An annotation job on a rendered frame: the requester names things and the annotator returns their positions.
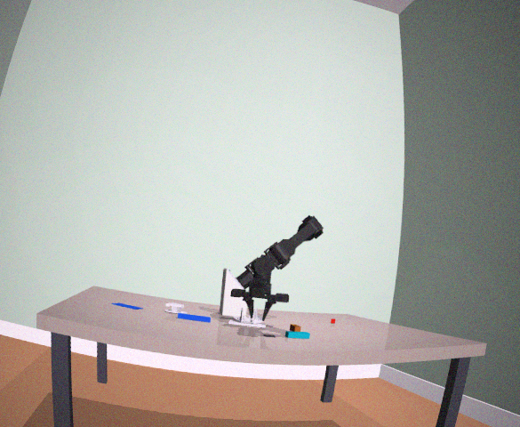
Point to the cyan rectangular block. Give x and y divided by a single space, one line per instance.
301 335

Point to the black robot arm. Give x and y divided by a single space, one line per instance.
279 253

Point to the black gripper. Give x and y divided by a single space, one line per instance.
272 298

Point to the blue rectangular bar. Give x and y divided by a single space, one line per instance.
194 317

